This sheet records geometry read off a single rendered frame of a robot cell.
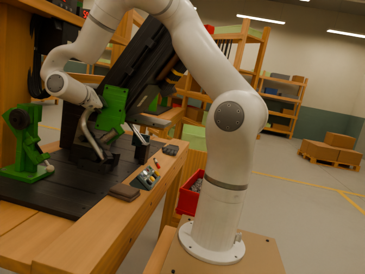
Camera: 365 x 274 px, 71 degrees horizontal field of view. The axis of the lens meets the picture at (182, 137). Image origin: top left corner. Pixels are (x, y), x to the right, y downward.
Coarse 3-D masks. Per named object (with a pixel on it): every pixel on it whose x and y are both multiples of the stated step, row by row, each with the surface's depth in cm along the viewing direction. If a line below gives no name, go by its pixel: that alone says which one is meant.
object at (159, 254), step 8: (168, 232) 87; (160, 240) 82; (168, 240) 83; (160, 248) 78; (168, 248) 79; (152, 256) 74; (160, 256) 75; (152, 264) 71; (160, 264) 72; (144, 272) 68; (152, 272) 68
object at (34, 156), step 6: (12, 108) 92; (6, 114) 93; (6, 120) 93; (12, 132) 94; (30, 138) 93; (36, 138) 96; (24, 144) 94; (30, 144) 94; (36, 144) 96; (24, 150) 94; (30, 150) 95; (30, 156) 94; (36, 156) 96; (42, 156) 94; (48, 156) 97; (36, 162) 94; (42, 162) 97
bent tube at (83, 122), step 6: (102, 96) 117; (102, 102) 113; (84, 114) 114; (84, 120) 114; (84, 126) 114; (84, 132) 114; (90, 138) 113; (90, 144) 113; (96, 144) 113; (96, 150) 112; (102, 150) 114; (102, 156) 112
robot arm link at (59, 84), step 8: (56, 72) 84; (64, 72) 90; (48, 80) 84; (56, 80) 83; (64, 80) 83; (72, 80) 87; (48, 88) 84; (56, 88) 83; (64, 88) 83; (72, 88) 86; (80, 88) 91; (56, 96) 84; (64, 96) 86; (72, 96) 88; (80, 96) 92
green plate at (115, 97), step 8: (104, 88) 118; (112, 88) 117; (120, 88) 117; (104, 96) 117; (112, 96) 117; (120, 96) 116; (112, 104) 117; (120, 104) 116; (104, 112) 117; (112, 112) 116; (120, 112) 116; (96, 120) 117; (104, 120) 117; (112, 120) 116; (120, 120) 116; (96, 128) 117; (104, 128) 116
